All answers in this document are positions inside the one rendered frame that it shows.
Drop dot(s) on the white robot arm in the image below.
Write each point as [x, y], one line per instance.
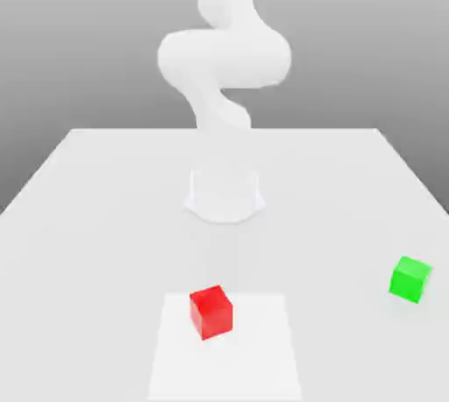
[224, 58]

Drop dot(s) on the small red cube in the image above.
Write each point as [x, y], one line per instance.
[211, 312]

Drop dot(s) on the small green cube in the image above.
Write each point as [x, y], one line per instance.
[409, 279]

